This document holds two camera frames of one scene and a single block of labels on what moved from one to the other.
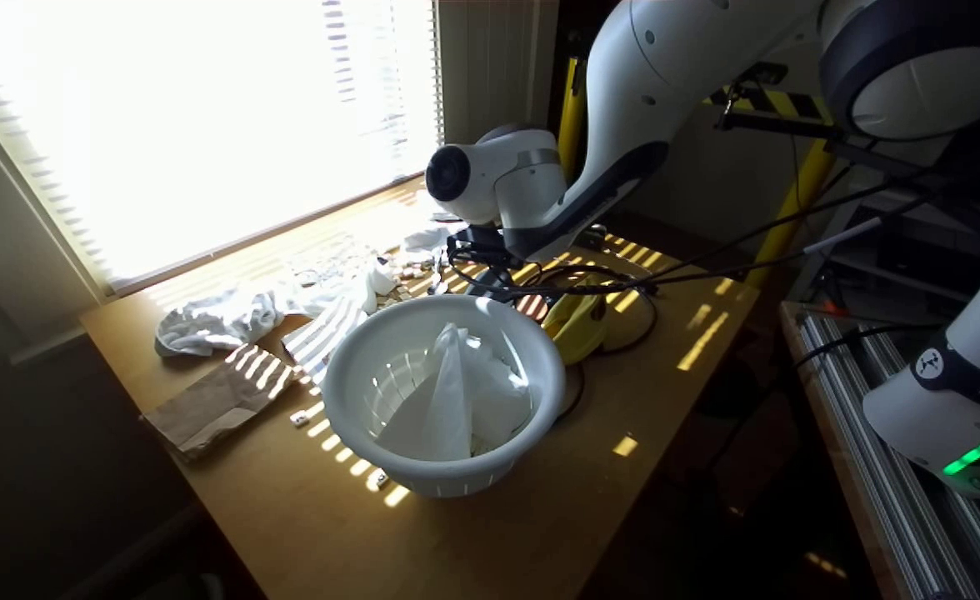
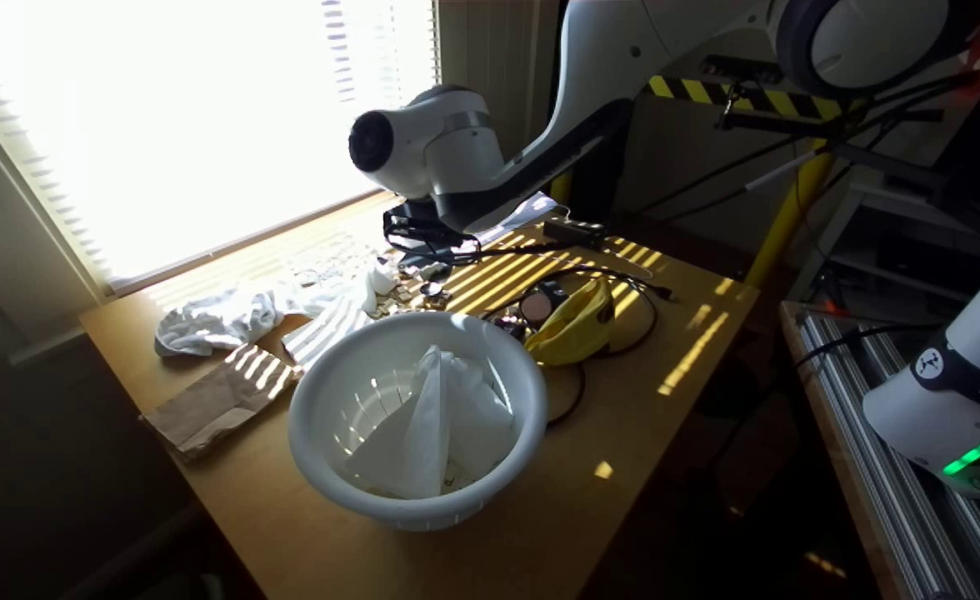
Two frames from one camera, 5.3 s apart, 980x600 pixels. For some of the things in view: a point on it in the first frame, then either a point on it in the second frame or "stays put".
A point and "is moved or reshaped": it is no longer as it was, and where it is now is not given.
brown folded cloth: (217, 397) stays put
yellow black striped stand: (763, 103) stays put
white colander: (444, 392) is moved or reshaped
